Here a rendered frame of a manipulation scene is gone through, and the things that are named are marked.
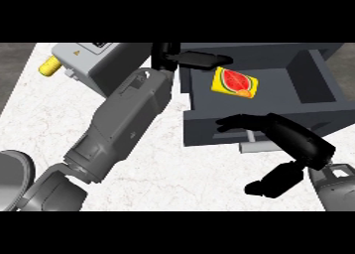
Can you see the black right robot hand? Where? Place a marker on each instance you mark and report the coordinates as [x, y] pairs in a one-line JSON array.
[[297, 140]]

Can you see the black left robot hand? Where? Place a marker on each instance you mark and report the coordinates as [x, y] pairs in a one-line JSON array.
[[200, 59]]

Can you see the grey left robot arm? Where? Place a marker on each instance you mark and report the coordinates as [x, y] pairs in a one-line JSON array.
[[122, 119]]

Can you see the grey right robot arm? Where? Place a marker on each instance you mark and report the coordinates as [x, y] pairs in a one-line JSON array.
[[343, 191]]

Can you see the dark grey open drawer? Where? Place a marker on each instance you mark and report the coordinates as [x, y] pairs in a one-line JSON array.
[[283, 82]]

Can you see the dark grey drawer front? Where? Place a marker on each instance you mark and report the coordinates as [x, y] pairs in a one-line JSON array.
[[200, 127]]

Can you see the yellow cup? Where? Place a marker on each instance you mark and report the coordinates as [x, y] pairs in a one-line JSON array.
[[49, 66]]

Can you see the yellow watermelon print box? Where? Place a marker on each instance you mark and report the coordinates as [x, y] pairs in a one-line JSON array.
[[235, 82]]

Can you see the grey box appliance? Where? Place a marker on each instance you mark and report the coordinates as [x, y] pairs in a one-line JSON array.
[[100, 64]]

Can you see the grey rounded shape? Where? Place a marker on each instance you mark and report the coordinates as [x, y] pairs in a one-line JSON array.
[[7, 178]]

